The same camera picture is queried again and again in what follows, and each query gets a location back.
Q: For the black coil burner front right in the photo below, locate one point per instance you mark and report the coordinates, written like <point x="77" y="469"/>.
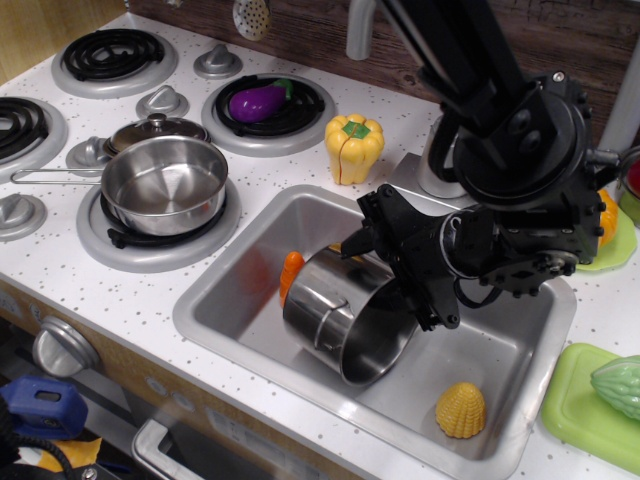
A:
<point x="92" y="227"/>

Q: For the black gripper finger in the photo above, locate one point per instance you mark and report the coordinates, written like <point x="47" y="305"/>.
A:
<point x="359" y="243"/>
<point x="393" y="297"/>

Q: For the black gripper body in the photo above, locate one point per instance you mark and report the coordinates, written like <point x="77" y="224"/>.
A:
<point x="409" y="242"/>

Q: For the steel pot with handles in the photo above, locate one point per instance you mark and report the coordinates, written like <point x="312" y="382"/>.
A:
<point x="349" y="313"/>

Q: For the steel sink basin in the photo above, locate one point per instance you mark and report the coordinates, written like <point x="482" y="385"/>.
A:
<point x="507" y="349"/>

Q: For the blue clamp tool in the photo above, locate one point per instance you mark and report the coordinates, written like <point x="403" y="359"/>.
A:
<point x="45" y="408"/>

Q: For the black coil burner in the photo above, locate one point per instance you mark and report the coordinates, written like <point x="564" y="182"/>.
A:
<point x="92" y="227"/>
<point x="297" y="125"/>
<point x="114" y="63"/>
<point x="33" y="133"/>

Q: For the silver oven door handle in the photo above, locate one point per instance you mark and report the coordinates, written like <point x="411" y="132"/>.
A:
<point x="149" y="449"/>

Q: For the grey stove knob under lid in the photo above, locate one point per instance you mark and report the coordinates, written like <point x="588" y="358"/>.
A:
<point x="88" y="154"/>

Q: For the grey metal pole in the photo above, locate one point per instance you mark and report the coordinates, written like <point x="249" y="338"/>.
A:
<point x="623" y="122"/>

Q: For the grey oven knob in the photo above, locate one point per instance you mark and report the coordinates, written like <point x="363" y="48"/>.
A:
<point x="61" y="351"/>

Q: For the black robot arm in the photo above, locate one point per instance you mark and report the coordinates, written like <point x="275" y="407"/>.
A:
<point x="522" y="150"/>

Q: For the black coil burner back left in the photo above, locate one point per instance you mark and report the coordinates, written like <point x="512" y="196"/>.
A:
<point x="114" y="63"/>

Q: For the silver toy faucet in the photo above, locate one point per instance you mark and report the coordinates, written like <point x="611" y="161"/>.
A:
<point x="358" y="46"/>

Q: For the yellow toy corn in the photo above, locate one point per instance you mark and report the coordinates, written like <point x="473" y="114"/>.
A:
<point x="461" y="411"/>

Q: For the grey stove knob left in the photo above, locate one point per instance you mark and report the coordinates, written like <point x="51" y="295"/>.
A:
<point x="21" y="215"/>

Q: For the purple toy eggplant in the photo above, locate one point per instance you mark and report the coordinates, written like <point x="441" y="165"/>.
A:
<point x="260" y="103"/>

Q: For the steel pot at right edge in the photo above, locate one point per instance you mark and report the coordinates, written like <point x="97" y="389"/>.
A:
<point x="628" y="184"/>

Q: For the orange toy pumpkin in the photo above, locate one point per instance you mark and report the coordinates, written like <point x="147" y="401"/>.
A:
<point x="608" y="218"/>

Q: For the yellow toy bell pepper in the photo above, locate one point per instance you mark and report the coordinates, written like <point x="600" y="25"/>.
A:
<point x="354" y="144"/>

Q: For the grey stove knob top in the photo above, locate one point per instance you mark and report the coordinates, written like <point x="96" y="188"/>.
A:
<point x="217" y="64"/>

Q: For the grey stove knob middle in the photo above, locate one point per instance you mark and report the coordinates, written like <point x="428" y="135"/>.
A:
<point x="165" y="100"/>

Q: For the light green square plate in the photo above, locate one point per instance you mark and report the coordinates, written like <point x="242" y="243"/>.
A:
<point x="574" y="413"/>

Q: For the black coil burner back right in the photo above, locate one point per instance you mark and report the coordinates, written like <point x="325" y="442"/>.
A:
<point x="297" y="125"/>

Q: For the orange toy carrot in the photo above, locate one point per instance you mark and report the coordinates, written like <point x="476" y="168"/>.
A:
<point x="293" y="263"/>

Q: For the steel pot lid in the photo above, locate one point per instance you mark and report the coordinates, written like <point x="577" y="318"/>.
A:
<point x="155" y="125"/>

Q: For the steel saucepan with handle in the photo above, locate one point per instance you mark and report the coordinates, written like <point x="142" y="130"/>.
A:
<point x="161" y="186"/>

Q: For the hanging perforated skimmer spoon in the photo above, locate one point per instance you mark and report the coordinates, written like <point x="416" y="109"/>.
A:
<point x="252" y="18"/>

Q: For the black coil burner front left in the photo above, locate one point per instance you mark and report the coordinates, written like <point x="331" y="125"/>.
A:
<point x="33" y="133"/>

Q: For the green toy bitter gourd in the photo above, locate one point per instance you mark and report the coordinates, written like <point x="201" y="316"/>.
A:
<point x="617" y="383"/>

